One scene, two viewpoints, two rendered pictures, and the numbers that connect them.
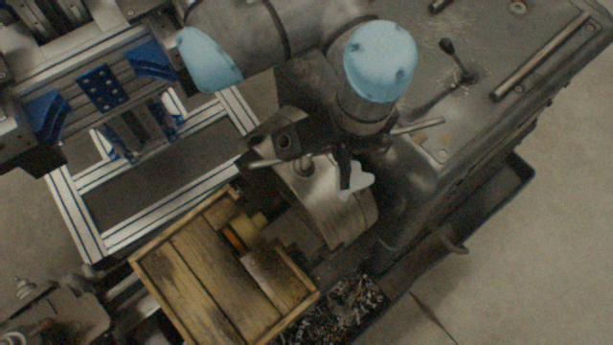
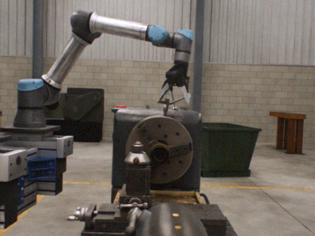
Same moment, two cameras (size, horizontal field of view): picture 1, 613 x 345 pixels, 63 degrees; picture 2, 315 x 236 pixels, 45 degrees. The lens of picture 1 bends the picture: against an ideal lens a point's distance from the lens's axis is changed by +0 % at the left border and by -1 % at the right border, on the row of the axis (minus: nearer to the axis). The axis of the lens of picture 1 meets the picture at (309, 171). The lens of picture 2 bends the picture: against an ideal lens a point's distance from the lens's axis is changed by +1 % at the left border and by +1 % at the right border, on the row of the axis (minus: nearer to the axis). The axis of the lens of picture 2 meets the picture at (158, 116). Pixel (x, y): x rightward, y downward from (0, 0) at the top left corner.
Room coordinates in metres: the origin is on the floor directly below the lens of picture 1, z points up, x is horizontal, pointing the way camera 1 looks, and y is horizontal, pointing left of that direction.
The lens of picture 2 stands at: (-0.72, 1.42, 1.33)
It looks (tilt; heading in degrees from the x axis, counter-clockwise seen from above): 3 degrees down; 308
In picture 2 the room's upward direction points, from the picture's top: 2 degrees clockwise
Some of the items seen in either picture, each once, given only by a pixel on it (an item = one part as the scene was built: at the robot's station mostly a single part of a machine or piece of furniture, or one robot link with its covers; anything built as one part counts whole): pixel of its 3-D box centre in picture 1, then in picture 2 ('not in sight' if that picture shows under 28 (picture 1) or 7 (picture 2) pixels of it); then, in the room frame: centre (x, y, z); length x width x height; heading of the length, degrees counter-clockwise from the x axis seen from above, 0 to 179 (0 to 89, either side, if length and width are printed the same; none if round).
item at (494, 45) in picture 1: (426, 80); (155, 142); (0.63, -0.28, 1.06); 0.59 x 0.48 x 0.39; 129
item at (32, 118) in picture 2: not in sight; (30, 116); (0.90, 0.36, 1.21); 0.15 x 0.15 x 0.10
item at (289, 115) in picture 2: not in sight; (285, 131); (2.82, -8.68, 0.50); 1.61 x 0.44 x 1.00; 129
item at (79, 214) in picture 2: (23, 285); (77, 214); (0.20, 0.65, 0.95); 0.07 x 0.04 x 0.04; 39
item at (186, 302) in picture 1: (224, 277); (158, 204); (0.21, 0.21, 0.89); 0.36 x 0.30 x 0.04; 39
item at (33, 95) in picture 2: not in sight; (31, 92); (0.90, 0.36, 1.33); 0.13 x 0.12 x 0.14; 116
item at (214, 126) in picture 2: not in sight; (218, 148); (2.57, -4.56, 0.43); 1.34 x 0.94 x 0.85; 141
